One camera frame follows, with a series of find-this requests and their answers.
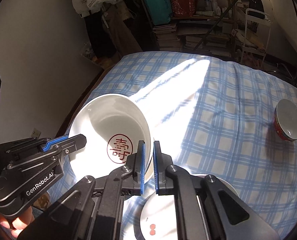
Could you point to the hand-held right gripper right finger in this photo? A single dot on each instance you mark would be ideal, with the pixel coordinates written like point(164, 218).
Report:
point(156, 167)

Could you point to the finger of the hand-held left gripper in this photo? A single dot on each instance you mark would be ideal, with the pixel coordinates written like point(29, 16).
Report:
point(74, 142)
point(56, 142)

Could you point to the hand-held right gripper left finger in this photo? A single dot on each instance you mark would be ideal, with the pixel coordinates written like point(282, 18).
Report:
point(141, 167)

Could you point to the large plain white bowl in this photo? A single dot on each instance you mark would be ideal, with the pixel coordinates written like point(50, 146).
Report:
point(88, 120)

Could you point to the red patterned bowl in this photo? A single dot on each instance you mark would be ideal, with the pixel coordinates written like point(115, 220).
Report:
point(123, 127)
point(288, 117)

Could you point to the large cherry print plate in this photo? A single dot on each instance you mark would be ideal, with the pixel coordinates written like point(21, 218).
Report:
point(228, 186)

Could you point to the person's left hand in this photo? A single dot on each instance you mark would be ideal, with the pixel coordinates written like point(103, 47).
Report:
point(16, 223)

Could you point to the blue plaid cloth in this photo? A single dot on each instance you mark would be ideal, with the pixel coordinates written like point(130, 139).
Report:
point(213, 130)

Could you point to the pale patterned bag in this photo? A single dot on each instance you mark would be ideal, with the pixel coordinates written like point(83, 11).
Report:
point(88, 53)

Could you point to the beige trousers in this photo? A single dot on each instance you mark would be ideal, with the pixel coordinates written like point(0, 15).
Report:
point(113, 30)

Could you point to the narrow stack of books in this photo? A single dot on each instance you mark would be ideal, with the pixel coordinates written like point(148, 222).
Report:
point(166, 37)

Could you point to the wide stack of books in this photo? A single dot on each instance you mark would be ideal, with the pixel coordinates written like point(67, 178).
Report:
point(203, 43)

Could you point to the dark slanted pole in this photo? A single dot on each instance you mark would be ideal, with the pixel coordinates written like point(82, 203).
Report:
point(213, 27)

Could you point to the wooden shelf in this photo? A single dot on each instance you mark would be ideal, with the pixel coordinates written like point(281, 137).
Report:
point(201, 17)

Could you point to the teal bag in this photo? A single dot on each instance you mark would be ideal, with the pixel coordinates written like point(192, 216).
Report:
point(156, 7)

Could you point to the white metal cart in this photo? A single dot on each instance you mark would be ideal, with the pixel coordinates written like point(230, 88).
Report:
point(246, 30)

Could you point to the red patterned bag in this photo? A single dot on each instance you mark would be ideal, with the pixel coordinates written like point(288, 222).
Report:
point(182, 2)

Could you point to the row of toiletry bottles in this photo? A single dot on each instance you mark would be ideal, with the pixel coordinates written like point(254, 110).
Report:
point(213, 2)

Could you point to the black bag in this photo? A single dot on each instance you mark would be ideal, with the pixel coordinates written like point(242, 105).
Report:
point(254, 3)

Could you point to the white wall socket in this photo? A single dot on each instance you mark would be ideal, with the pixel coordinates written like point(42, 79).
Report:
point(36, 132)

